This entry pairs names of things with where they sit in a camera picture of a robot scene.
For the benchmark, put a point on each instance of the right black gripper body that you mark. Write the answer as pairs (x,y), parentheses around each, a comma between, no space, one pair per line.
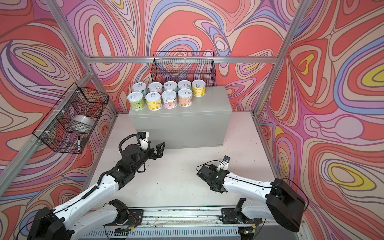
(213,167)

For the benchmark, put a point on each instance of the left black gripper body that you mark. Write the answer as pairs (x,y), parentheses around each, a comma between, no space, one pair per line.
(143,157)

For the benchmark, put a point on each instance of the can green yellow label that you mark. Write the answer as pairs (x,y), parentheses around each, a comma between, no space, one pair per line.
(136,101)

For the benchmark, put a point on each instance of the can yellow label front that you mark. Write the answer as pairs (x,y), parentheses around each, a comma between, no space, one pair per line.
(154,101)

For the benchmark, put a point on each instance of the can plain lid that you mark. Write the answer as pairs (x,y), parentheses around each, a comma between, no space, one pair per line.
(169,99)

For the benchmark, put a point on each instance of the can red label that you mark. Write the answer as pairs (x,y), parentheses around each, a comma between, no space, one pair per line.
(140,88)

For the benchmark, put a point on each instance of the can pink label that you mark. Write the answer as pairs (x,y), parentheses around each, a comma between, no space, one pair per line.
(185,97)
(155,87)

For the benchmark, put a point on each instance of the can blue label back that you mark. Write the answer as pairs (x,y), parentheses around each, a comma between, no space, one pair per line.
(171,86)

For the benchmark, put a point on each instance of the can pink label back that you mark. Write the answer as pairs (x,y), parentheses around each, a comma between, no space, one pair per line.
(185,97)

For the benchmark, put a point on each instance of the can blue green label front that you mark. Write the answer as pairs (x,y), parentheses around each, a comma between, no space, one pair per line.
(184,84)

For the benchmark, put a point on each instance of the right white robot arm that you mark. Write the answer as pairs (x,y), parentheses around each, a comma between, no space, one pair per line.
(261,200)

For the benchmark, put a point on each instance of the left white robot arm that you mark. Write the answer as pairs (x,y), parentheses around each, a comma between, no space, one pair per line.
(47,226)

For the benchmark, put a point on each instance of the grey metal cabinet box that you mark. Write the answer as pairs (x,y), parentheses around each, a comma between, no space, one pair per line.
(203,124)

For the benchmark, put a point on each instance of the black marker pen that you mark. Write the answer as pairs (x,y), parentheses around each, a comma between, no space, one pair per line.
(79,144)

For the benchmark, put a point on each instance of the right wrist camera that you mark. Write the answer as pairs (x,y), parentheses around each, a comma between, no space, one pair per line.
(224,165)

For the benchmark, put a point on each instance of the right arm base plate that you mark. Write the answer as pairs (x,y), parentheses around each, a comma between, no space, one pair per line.
(235,215)

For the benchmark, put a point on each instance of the aluminium rail front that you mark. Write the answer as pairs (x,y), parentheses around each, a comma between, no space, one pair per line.
(183,217)

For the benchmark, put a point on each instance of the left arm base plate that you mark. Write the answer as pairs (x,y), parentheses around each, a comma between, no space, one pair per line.
(130,218)

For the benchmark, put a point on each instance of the black wire basket left wall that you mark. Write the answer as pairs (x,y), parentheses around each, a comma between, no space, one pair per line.
(79,110)

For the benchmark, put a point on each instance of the black wire basket wall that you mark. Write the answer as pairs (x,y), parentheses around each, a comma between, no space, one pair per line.
(79,110)
(184,65)

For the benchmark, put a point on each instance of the black wire basket back wall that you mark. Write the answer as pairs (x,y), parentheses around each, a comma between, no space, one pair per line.
(184,65)

